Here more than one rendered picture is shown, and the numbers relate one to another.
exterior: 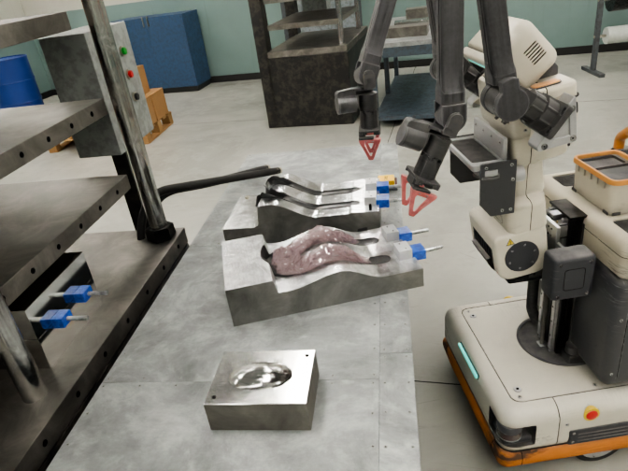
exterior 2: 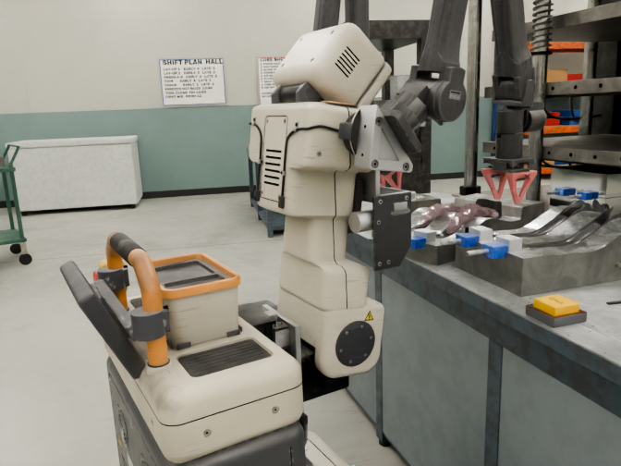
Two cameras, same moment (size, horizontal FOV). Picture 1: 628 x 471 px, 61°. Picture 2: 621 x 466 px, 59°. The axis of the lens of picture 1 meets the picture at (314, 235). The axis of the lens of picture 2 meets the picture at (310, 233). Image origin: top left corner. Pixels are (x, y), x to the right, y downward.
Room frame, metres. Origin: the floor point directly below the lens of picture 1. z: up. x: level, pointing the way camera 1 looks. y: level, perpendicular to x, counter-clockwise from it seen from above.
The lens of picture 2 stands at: (2.47, -1.21, 1.23)
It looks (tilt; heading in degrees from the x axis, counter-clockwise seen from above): 13 degrees down; 151
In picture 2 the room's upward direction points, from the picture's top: 2 degrees counter-clockwise
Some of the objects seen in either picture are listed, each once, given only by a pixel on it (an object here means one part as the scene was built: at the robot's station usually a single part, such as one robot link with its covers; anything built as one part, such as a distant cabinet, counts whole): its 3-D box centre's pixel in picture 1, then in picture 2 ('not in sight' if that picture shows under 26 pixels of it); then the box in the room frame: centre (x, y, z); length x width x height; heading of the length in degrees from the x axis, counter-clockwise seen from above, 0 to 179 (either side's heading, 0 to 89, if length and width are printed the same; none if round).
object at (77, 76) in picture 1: (144, 222); not in sight; (1.94, 0.67, 0.73); 0.30 x 0.22 x 1.47; 170
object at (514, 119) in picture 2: (365, 101); (511, 121); (1.61, -0.22, 1.18); 0.07 x 0.06 x 0.07; 97
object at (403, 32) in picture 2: not in sight; (373, 123); (-2.75, 2.52, 1.03); 1.54 x 0.94 x 2.06; 162
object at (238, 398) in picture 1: (264, 388); (407, 206); (0.81, 0.14, 0.83); 0.20 x 0.15 x 0.07; 80
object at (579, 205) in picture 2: (306, 192); (562, 223); (1.59, 0.00, 0.92); 0.35 x 0.16 x 0.09; 80
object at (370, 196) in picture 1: (385, 201); (463, 240); (1.50, -0.24, 0.89); 0.13 x 0.05 x 0.05; 78
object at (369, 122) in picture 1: (369, 120); (508, 149); (1.61, -0.22, 1.12); 0.10 x 0.07 x 0.07; 170
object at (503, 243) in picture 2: (385, 187); (491, 251); (1.60, -0.26, 0.89); 0.13 x 0.05 x 0.05; 80
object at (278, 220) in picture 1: (304, 205); (568, 242); (1.60, 0.02, 0.87); 0.50 x 0.26 x 0.14; 80
